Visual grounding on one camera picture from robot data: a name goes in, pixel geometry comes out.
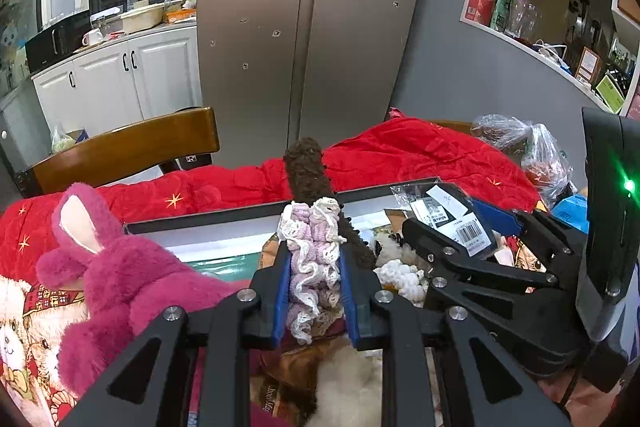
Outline clear packet with barcode label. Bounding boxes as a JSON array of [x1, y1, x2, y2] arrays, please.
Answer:
[[390, 183, 498, 260]]

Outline grey shallow box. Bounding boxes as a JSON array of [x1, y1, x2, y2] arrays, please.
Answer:
[[122, 177, 496, 290]]

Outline black cable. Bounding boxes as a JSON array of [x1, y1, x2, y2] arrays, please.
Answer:
[[560, 352, 588, 410]]

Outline cream fluffy lace-collar doll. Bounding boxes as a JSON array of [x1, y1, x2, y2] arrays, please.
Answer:
[[375, 259, 427, 306]]

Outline brown fuzzy crochet ruffle toy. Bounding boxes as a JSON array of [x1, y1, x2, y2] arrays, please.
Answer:
[[277, 137, 377, 346]]

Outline red bear-print blanket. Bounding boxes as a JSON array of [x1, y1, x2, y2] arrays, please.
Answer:
[[0, 117, 551, 427]]

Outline clear plastic bottles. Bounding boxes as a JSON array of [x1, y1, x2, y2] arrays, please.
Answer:
[[510, 0, 541, 38]]

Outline green yellow card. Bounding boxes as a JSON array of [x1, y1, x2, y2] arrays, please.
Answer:
[[595, 74, 628, 112]]

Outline dark figurine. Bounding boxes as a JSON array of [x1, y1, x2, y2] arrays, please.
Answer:
[[565, 0, 603, 52]]

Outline white plush toy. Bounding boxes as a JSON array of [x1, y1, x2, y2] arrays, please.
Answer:
[[310, 347, 384, 427]]

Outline small plastic bag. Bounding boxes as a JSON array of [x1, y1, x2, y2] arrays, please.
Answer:
[[50, 124, 76, 152]]

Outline white cable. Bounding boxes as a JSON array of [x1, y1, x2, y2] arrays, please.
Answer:
[[532, 39, 571, 68]]

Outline pink plush toy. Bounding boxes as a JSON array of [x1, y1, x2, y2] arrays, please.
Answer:
[[36, 183, 261, 395]]

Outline blue plastic bag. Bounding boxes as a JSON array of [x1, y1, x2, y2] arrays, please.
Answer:
[[552, 194, 591, 234]]

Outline wooden chair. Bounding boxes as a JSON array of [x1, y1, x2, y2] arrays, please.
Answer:
[[430, 119, 473, 134], [15, 107, 221, 196]]

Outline clear plastic bag of food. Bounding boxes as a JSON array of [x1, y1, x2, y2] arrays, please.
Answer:
[[472, 114, 576, 208]]

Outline white kitchen cabinet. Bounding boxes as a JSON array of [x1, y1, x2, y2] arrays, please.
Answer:
[[31, 24, 201, 142]]

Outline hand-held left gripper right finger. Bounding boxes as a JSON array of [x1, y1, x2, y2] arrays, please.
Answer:
[[339, 251, 571, 427]]

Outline green box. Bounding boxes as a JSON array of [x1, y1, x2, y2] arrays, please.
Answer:
[[492, 0, 516, 32]]

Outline silver double-door refrigerator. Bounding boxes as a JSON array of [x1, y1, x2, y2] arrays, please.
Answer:
[[196, 0, 433, 152]]

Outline sliding glass door with stickers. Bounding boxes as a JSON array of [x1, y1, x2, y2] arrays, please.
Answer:
[[0, 0, 46, 98]]

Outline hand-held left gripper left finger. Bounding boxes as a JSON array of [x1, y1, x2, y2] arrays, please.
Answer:
[[60, 242, 293, 427]]

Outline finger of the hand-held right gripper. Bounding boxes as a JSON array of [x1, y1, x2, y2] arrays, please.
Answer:
[[471, 198, 589, 279], [401, 217, 572, 339]]

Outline cream basin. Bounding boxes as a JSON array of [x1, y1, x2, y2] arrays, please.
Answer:
[[120, 3, 166, 32]]

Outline wooden picture frame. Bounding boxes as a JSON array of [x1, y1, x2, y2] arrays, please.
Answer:
[[576, 47, 602, 82]]

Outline black microwave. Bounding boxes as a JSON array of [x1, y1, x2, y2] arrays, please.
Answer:
[[25, 14, 93, 72]]

